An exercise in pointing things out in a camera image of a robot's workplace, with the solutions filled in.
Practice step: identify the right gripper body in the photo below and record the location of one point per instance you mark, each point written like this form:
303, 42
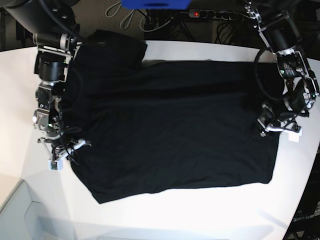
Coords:
58, 150

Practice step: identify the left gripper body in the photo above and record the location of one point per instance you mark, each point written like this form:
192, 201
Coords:
280, 117

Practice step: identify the black t-shirt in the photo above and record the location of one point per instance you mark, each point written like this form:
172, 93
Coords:
160, 126

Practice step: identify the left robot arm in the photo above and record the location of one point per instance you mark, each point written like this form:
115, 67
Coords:
283, 39

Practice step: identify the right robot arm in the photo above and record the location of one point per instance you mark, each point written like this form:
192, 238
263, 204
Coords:
56, 34

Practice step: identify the white bin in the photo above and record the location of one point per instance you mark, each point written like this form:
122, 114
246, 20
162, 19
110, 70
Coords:
22, 218

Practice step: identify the black power strip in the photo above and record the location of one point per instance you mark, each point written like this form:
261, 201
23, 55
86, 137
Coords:
210, 15

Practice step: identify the blue box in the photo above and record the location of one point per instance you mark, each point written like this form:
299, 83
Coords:
156, 4

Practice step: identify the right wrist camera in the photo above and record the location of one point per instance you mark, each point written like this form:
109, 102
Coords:
55, 165

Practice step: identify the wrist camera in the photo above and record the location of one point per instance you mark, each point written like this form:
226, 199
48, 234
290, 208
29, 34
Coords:
294, 136
55, 165

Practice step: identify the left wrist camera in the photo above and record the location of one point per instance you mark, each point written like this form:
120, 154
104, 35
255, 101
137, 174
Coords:
294, 136

